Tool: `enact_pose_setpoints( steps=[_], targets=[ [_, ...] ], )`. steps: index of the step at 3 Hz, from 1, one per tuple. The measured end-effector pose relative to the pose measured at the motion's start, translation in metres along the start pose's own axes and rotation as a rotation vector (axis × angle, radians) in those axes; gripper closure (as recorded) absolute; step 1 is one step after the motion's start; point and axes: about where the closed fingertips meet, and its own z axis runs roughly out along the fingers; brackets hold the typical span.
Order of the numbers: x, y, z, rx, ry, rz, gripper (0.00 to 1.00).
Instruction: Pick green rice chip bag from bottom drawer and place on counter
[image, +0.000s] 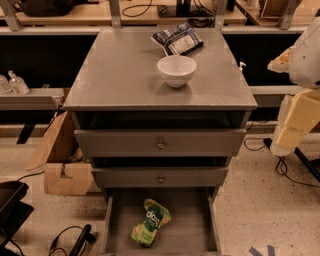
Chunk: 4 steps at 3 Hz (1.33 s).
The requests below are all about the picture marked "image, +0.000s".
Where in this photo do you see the grey top drawer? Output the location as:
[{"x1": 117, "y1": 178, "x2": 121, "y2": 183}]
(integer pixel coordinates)
[{"x1": 74, "y1": 129, "x2": 246, "y2": 158}]

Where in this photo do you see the black cable with handle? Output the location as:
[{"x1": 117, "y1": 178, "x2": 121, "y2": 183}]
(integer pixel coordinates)
[{"x1": 48, "y1": 223, "x2": 98, "y2": 256}]

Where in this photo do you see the blue white snack bag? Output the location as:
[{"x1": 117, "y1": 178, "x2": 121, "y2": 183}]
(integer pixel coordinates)
[{"x1": 151, "y1": 22, "x2": 204, "y2": 56}]

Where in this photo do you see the black power adapter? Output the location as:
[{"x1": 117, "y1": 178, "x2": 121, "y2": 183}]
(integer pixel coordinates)
[{"x1": 263, "y1": 138, "x2": 272, "y2": 149}]

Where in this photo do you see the clear sanitizer bottle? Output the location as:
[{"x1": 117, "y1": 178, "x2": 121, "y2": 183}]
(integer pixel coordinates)
[{"x1": 8, "y1": 70, "x2": 29, "y2": 95}]

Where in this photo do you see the grey drawer cabinet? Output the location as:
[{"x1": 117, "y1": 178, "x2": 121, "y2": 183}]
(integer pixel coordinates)
[{"x1": 63, "y1": 27, "x2": 259, "y2": 256}]

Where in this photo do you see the black tray stand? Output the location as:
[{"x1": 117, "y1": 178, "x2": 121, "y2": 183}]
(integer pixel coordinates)
[{"x1": 0, "y1": 181, "x2": 34, "y2": 248}]

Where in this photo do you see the white pump dispenser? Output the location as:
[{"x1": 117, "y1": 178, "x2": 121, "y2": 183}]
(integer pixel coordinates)
[{"x1": 239, "y1": 61, "x2": 247, "y2": 71}]

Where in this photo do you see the grey middle drawer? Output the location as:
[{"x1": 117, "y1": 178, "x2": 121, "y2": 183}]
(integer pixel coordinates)
[{"x1": 92, "y1": 167, "x2": 228, "y2": 188}]

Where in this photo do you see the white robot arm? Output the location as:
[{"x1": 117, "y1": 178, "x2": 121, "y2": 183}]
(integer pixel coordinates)
[{"x1": 267, "y1": 17, "x2": 320, "y2": 156}]

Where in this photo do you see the grey open bottom drawer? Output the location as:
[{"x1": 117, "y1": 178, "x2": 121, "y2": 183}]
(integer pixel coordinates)
[{"x1": 102, "y1": 188, "x2": 222, "y2": 256}]

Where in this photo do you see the brown cardboard box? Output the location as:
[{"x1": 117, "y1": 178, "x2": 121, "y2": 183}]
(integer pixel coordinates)
[{"x1": 25, "y1": 112, "x2": 97, "y2": 196}]

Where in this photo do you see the green rice chip bag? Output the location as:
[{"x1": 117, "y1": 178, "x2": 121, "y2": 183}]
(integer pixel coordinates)
[{"x1": 131, "y1": 198, "x2": 172, "y2": 247}]

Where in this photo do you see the black metal leg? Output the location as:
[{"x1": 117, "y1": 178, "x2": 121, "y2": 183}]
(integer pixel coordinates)
[{"x1": 294, "y1": 148, "x2": 320, "y2": 182}]

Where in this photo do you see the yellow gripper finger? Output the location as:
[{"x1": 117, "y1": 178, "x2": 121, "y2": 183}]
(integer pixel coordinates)
[
  {"x1": 270, "y1": 89, "x2": 320, "y2": 156},
  {"x1": 267, "y1": 47, "x2": 293, "y2": 73}
]

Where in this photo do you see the white ceramic bowl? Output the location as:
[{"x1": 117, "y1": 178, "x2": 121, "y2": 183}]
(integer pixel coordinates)
[{"x1": 157, "y1": 55, "x2": 197, "y2": 88}]

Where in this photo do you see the black bag on desk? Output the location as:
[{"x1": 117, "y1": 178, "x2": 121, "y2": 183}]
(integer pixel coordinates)
[{"x1": 21, "y1": 0, "x2": 81, "y2": 17}]

